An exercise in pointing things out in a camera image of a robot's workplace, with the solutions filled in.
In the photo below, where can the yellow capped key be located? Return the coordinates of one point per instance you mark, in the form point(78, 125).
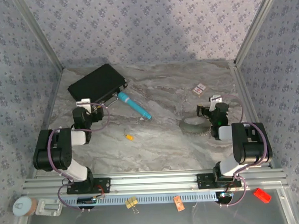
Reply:
point(129, 137)

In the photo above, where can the aluminium side frame rail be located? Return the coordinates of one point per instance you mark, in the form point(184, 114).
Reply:
point(243, 89)
point(53, 95)

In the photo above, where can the black hard case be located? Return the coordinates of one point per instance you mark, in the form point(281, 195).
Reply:
point(97, 82)

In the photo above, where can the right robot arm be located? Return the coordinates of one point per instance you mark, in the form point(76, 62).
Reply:
point(251, 142)

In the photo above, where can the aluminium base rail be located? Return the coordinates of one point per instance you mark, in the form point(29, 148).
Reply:
point(152, 183)

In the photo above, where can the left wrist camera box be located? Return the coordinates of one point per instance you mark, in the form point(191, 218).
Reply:
point(83, 103)

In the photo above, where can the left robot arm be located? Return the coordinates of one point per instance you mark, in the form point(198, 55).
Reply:
point(52, 149)

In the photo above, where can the white lidded tape roll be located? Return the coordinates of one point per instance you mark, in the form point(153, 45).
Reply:
point(22, 206)

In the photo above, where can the aluminium frame post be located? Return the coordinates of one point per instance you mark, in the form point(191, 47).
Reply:
point(254, 27)
point(41, 34)

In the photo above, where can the orange paper tag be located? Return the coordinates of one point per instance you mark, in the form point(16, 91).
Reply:
point(179, 204)

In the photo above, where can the red plastic block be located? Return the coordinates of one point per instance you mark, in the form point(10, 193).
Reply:
point(262, 195)

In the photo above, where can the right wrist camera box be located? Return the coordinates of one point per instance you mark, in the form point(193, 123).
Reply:
point(214, 102)

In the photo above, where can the white plastic bracket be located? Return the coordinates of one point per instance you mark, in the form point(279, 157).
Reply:
point(48, 207)

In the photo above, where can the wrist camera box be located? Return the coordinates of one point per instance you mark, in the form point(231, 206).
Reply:
point(83, 103)
point(214, 102)

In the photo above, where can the gold binder clip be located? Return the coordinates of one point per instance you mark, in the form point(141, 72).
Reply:
point(131, 203)

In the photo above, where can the teal marker pen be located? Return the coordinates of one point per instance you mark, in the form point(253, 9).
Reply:
point(133, 105)

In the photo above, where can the playing card box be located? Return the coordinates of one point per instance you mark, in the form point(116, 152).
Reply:
point(199, 89)

